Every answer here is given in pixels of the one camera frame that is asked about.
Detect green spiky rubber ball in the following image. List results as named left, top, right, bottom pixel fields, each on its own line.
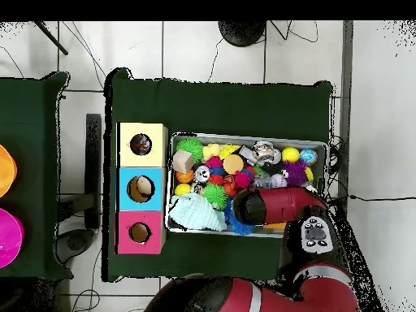
left=175, top=137, right=205, bottom=163
left=203, top=182, right=228, bottom=210

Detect mint green waffle cloth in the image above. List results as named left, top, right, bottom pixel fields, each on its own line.
left=168, top=193, right=228, bottom=232

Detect white cloth with colourful spots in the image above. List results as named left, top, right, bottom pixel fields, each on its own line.
left=130, top=133, right=153, bottom=156

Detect wooden box with three holes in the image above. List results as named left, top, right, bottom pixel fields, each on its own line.
left=115, top=122, right=169, bottom=255

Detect shallow metal mesh bin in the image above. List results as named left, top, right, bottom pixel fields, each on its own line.
left=164, top=130, right=328, bottom=240

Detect plain wooden cube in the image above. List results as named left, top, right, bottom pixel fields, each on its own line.
left=171, top=149, right=195, bottom=174

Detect blue spiky toy with eyes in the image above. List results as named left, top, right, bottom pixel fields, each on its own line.
left=223, top=197, right=256, bottom=236

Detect dark green table cloth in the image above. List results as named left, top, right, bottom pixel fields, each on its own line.
left=0, top=71, right=74, bottom=282
left=103, top=69, right=332, bottom=282

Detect white baseball with red stitching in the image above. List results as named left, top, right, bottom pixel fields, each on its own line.
left=271, top=173, right=288, bottom=189

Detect yellow foam ball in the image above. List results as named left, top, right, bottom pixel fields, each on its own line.
left=281, top=146, right=301, bottom=163

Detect purple spiky rubber ball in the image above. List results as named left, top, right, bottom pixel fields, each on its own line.
left=283, top=158, right=308, bottom=188

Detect light blue patterned ball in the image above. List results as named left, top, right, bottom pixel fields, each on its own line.
left=298, top=148, right=319, bottom=166

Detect black round stand base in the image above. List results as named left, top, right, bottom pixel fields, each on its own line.
left=218, top=20, right=267, bottom=48

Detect orange plastic dish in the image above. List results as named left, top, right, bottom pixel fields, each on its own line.
left=0, top=144, right=18, bottom=198

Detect black slanted rod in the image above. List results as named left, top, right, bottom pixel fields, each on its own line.
left=33, top=20, right=69, bottom=56

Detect pink plastic bowl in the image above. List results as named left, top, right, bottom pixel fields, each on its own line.
left=0, top=207, right=25, bottom=269

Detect black cable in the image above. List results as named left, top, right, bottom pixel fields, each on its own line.
left=349, top=193, right=416, bottom=203

